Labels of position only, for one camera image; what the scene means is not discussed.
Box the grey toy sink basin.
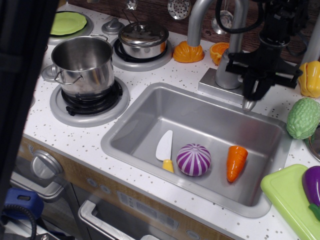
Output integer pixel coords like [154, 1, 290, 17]
[101, 83, 292, 218]

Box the green bumpy toy gourd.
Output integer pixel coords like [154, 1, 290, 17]
[286, 97, 320, 140]

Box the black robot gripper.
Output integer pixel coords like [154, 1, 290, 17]
[225, 34, 303, 100]

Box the silver toy faucet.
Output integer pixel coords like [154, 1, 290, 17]
[187, 0, 257, 112]

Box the rear stove burner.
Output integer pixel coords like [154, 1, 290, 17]
[111, 38, 173, 72]

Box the silver oven dial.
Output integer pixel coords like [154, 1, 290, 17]
[30, 149, 64, 180]

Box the steel bowl rim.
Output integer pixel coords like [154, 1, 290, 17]
[307, 133, 320, 161]

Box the stove burner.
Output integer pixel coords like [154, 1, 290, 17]
[111, 38, 173, 72]
[49, 78, 130, 128]

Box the yellow toy bell pepper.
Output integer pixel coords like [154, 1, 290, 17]
[298, 61, 320, 98]

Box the hanging steel utensil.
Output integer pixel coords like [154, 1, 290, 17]
[125, 0, 138, 11]

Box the purple striped toy onion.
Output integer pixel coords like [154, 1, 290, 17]
[176, 143, 212, 177]

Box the silver faucet lever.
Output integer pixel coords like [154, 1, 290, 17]
[241, 82, 258, 112]

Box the black foreground post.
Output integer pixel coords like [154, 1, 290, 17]
[0, 0, 59, 206]

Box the blue clamp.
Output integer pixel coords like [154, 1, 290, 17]
[3, 187, 44, 220]

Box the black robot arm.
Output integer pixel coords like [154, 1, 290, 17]
[226, 0, 309, 101]

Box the purple toy eggplant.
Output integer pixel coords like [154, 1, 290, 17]
[302, 166, 320, 221]

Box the black cable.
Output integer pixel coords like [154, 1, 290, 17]
[215, 0, 266, 35]

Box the orange toy carrot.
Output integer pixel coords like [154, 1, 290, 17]
[226, 145, 248, 183]

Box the green toy plate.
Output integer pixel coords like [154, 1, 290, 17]
[50, 11, 87, 36]

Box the hanging steel ladle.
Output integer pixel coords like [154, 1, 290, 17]
[211, 0, 233, 35]

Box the orange toy pumpkin half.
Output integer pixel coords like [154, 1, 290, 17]
[173, 41, 205, 63]

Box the large steel pot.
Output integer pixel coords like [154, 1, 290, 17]
[51, 34, 115, 100]

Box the silver stove knob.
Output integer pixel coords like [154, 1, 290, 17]
[101, 17, 125, 35]

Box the front stove burner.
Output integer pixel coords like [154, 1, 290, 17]
[49, 78, 130, 128]

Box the silver oven door handle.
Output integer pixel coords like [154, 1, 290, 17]
[78, 200, 140, 240]

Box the small steel pot with lid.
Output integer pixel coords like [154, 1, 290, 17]
[118, 17, 169, 59]

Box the white toy knife yellow handle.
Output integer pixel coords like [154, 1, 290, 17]
[155, 130, 174, 173]

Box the hanging slotted steel spoon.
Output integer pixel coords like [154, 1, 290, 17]
[167, 0, 192, 20]

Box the green cutting board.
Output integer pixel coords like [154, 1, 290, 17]
[260, 164, 320, 240]

